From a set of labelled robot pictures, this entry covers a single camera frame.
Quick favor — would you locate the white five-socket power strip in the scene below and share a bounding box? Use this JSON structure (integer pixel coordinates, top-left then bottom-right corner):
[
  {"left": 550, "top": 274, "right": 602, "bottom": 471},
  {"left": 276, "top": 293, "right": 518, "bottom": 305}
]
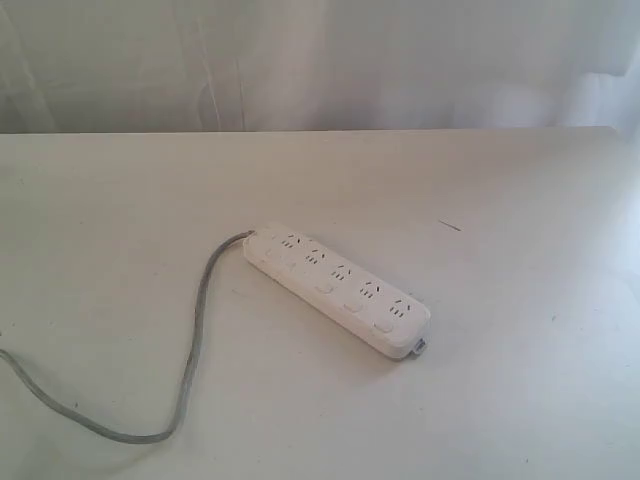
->
[{"left": 243, "top": 223, "right": 431, "bottom": 360}]

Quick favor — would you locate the grey power cord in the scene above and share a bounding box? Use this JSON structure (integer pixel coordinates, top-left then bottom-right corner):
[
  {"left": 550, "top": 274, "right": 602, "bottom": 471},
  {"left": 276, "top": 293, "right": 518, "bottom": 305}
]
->
[{"left": 0, "top": 228, "right": 261, "bottom": 444}]

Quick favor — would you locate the white sheer curtain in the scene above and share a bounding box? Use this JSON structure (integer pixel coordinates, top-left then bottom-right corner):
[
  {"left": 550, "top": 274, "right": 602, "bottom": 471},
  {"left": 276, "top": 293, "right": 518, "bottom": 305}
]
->
[{"left": 1, "top": 1, "right": 639, "bottom": 134}]

